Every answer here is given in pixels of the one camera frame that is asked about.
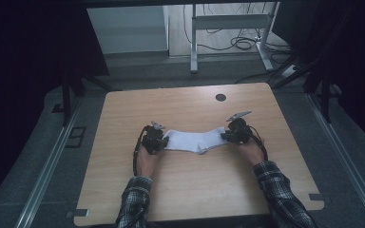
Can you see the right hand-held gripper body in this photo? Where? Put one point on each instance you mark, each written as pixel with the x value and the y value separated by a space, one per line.
pixel 240 129

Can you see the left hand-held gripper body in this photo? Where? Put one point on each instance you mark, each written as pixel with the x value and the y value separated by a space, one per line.
pixel 153 139

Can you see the white sock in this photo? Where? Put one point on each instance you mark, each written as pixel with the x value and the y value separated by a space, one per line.
pixel 193 141

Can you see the person's left hand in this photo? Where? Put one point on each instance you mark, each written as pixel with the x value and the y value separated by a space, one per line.
pixel 147 161

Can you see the person's right hand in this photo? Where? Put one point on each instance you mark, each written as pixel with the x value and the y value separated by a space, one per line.
pixel 252 152

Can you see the black round table grommet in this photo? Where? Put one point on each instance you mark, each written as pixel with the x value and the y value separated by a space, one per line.
pixel 220 97

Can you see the white power strip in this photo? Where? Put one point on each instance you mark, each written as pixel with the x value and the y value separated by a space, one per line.
pixel 289 71

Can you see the black tripod stand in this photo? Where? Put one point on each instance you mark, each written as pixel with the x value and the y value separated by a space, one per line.
pixel 324 91
pixel 66 95

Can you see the black square floor frame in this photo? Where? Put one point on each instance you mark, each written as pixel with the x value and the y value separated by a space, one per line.
pixel 76 136

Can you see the grey table bracket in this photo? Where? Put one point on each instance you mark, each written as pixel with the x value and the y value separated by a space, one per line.
pixel 77 212
pixel 320 198

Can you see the white metal desk frame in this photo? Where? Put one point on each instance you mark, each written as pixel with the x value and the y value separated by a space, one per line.
pixel 231 22

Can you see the aluminium floor rail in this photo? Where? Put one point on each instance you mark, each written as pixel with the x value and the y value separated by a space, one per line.
pixel 47 171
pixel 345 158

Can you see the pale grey wall panel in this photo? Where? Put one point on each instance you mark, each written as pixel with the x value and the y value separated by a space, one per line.
pixel 126 30

